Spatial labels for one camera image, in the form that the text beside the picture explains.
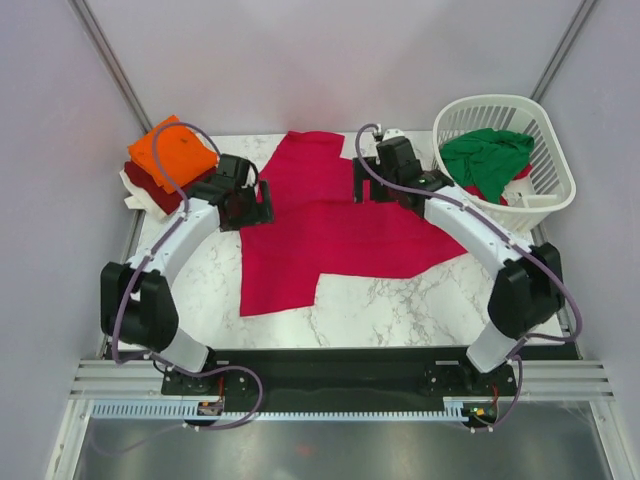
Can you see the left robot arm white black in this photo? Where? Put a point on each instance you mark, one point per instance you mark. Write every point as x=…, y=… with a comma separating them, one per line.
x=136, y=302

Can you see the pink red t shirt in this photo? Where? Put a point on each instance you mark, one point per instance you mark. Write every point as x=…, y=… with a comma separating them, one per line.
x=319, y=229

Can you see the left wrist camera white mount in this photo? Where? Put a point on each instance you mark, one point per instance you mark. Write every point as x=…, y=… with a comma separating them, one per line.
x=251, y=180

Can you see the folded dark red t shirt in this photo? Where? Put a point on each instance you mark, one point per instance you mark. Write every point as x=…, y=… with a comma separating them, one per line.
x=169, y=202

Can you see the folded orange t shirt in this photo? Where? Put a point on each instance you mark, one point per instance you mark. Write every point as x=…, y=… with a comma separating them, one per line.
x=182, y=155

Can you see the white plastic laundry basket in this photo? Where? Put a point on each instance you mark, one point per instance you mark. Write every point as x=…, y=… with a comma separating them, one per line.
x=547, y=188

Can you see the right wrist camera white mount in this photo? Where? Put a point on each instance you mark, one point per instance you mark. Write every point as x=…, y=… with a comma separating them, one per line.
x=380, y=134

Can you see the green t shirt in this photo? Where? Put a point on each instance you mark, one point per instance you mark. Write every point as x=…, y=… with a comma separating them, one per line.
x=484, y=162

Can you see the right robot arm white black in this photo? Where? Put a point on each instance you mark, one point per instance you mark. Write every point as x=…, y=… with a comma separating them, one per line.
x=528, y=288

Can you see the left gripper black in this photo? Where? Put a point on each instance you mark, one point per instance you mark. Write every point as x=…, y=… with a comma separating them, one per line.
x=260, y=213

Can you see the white slotted cable duct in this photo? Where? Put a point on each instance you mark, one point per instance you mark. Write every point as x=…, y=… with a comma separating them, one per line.
x=193, y=410

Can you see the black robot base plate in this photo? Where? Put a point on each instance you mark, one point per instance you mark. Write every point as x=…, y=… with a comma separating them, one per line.
x=336, y=378

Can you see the aluminium frame rail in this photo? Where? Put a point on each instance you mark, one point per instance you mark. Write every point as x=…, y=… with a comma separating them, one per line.
x=544, y=380

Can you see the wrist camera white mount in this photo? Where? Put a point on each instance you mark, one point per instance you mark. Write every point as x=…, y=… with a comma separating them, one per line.
x=251, y=180
x=380, y=134

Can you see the folded white t shirt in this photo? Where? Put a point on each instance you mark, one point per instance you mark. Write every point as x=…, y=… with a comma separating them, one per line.
x=139, y=199

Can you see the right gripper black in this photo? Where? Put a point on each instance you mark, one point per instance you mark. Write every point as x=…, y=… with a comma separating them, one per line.
x=375, y=193

